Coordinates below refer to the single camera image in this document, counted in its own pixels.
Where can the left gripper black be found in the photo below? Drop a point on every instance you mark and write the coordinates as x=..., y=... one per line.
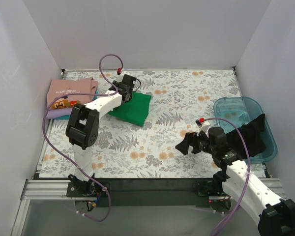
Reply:
x=126, y=96

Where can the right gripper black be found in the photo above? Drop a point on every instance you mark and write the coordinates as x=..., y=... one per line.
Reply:
x=193, y=143

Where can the green t shirt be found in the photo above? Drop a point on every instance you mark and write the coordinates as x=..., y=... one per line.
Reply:
x=135, y=111

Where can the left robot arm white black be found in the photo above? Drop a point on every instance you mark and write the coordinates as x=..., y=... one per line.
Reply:
x=83, y=125

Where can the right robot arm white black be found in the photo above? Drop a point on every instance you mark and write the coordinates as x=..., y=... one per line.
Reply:
x=273, y=215

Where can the teal folded t shirt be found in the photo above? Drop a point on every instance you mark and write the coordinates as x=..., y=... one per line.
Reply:
x=95, y=95

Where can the floral patterned table mat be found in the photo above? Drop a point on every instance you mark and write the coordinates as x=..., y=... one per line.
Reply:
x=178, y=98

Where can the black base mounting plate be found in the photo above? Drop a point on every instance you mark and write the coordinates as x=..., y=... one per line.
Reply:
x=145, y=192

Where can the blue transparent plastic bin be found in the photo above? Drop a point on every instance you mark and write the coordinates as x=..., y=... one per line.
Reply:
x=240, y=111

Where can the pink folded printed t shirt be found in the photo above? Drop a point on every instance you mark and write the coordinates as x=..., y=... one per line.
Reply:
x=65, y=87

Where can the black t shirt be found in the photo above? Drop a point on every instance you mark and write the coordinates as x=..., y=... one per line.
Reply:
x=251, y=134

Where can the lilac folded t shirt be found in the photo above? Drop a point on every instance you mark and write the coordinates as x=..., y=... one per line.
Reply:
x=59, y=113

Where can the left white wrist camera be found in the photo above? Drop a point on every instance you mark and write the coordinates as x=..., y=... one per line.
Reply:
x=121, y=75

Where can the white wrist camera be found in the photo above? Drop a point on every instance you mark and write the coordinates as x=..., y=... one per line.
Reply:
x=121, y=75
x=203, y=127

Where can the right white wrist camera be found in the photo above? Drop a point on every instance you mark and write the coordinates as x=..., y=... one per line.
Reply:
x=203, y=127

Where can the aluminium frame rail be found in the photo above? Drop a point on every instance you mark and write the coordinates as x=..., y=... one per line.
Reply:
x=45, y=210

